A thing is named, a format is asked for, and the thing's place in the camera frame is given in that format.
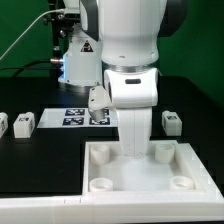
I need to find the white cable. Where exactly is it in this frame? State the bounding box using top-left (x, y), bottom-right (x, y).
top-left (0, 9), bottom-right (66, 62)

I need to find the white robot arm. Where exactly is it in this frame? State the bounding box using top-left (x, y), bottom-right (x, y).
top-left (59, 0), bottom-right (187, 156)

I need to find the white square tabletop part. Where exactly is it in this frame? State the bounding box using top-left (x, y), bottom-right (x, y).
top-left (83, 141), bottom-right (224, 204)

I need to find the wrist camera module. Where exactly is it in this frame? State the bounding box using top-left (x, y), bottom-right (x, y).
top-left (88, 85), bottom-right (114, 121)

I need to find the black cable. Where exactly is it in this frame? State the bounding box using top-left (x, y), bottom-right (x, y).
top-left (0, 59), bottom-right (54, 78)

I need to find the white L-shaped obstacle fence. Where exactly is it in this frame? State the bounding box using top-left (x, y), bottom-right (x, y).
top-left (0, 197), bottom-right (224, 224)

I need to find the white marker sheet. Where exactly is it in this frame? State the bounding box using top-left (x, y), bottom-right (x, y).
top-left (38, 108), bottom-right (117, 128)

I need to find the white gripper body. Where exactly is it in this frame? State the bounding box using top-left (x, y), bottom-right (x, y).
top-left (104, 68), bottom-right (158, 156)

